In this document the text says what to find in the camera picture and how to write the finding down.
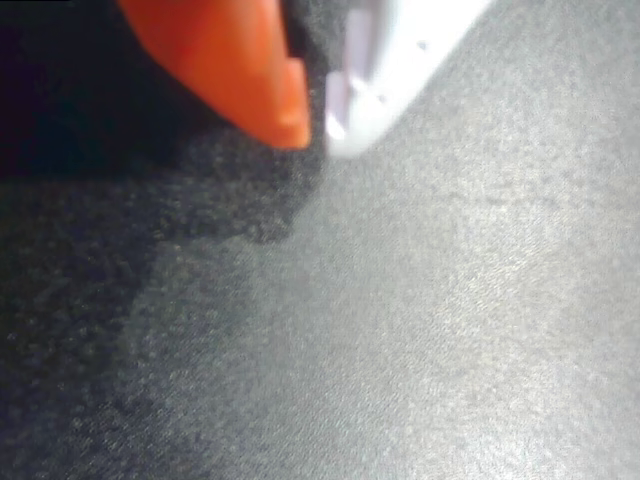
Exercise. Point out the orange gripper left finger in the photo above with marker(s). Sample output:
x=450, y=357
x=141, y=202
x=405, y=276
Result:
x=235, y=60

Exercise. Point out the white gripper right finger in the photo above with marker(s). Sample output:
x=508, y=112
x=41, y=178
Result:
x=395, y=65

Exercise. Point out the black desk mat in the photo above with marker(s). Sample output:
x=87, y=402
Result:
x=400, y=325

